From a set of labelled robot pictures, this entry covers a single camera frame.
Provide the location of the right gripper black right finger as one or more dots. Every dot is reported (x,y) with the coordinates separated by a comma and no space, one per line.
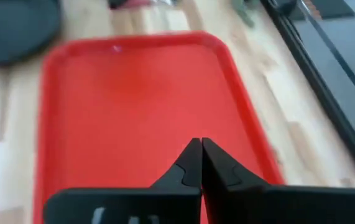
(242,199)

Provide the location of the black hazard-striped floor mat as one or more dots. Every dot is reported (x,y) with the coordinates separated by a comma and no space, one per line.
(335,7)

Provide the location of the dark red translucent cup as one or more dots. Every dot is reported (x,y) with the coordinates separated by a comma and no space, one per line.
(133,3)

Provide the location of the black aluminium table frame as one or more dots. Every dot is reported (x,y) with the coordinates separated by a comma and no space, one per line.
(320,84)

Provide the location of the dark grey round plate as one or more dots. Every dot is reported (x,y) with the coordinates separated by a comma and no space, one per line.
(12,31)

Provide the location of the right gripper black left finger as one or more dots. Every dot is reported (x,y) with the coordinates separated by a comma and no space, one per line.
(164,199)

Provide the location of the red plastic tray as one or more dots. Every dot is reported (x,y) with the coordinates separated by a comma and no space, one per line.
(133,109)

